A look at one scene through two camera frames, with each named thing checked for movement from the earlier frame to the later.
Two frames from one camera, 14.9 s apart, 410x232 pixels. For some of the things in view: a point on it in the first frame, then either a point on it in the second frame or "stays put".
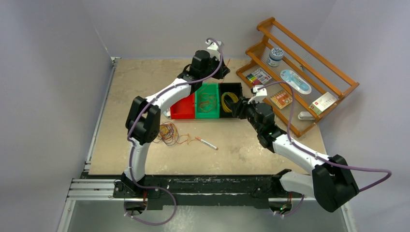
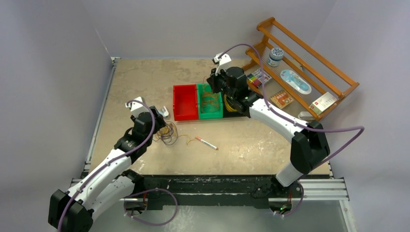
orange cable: x=207 y=102 stays put
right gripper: x=241 y=104 → x=213 y=80
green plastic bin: x=207 y=101 stays put
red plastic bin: x=183 y=108 stays put
